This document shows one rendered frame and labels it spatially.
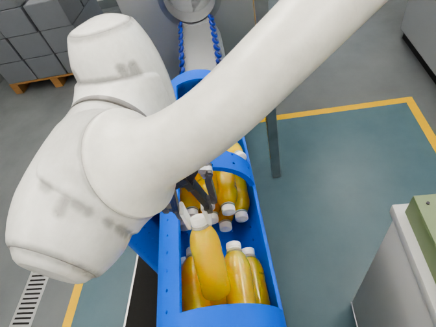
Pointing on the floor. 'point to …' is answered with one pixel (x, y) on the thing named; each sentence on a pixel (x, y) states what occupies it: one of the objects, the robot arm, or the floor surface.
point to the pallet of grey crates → (39, 39)
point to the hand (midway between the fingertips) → (196, 214)
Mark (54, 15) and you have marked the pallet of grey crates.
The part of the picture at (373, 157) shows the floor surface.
